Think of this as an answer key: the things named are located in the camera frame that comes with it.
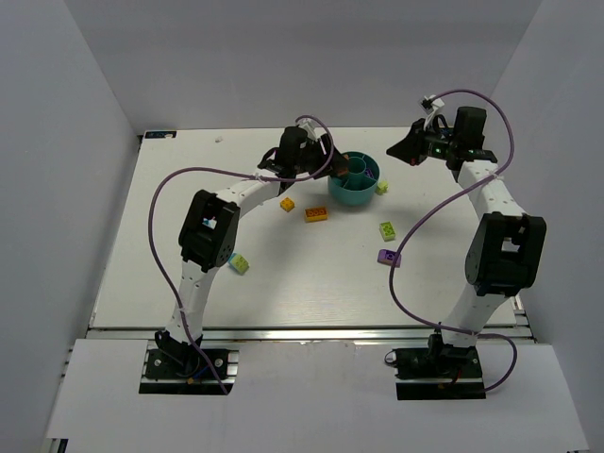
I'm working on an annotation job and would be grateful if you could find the purple sloped lego brick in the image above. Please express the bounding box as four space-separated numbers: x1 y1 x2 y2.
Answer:
377 248 401 268

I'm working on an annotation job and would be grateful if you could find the lime green lego brick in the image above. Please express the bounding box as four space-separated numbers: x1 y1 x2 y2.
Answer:
228 253 249 275

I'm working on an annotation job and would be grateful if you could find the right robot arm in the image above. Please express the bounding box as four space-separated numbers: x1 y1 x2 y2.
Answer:
386 107 546 359

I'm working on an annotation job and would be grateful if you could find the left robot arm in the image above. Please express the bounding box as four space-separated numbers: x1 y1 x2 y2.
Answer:
147 118 348 377

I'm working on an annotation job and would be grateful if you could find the teal round divided container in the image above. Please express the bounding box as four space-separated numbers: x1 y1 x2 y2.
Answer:
327 151 380 207

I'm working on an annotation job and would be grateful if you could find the small lime lego by container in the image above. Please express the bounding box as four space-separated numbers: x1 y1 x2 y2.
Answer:
376 180 389 195

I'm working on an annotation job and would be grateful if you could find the small yellow lego brick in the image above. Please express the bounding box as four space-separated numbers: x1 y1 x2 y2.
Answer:
279 197 295 212

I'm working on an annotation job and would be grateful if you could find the long orange yellow lego brick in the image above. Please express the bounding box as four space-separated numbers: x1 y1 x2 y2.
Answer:
304 207 328 223

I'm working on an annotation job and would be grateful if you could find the lime lego brick on table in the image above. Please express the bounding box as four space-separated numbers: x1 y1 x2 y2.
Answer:
378 222 396 242

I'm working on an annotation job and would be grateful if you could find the left dark blue table label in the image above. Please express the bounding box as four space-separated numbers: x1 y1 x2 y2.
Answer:
143 130 177 140

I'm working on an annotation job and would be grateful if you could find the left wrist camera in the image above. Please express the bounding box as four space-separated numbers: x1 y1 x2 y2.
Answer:
296 118 317 142

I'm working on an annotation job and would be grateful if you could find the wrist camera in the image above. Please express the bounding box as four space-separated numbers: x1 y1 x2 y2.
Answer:
296 118 317 142
418 94 445 130

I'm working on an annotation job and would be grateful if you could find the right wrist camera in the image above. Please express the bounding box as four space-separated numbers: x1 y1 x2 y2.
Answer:
418 94 445 130

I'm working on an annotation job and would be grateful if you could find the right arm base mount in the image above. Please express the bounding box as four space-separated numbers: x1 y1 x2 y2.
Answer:
384 332 486 401

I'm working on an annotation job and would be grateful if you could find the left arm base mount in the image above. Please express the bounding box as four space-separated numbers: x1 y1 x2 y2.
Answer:
139 347 240 396

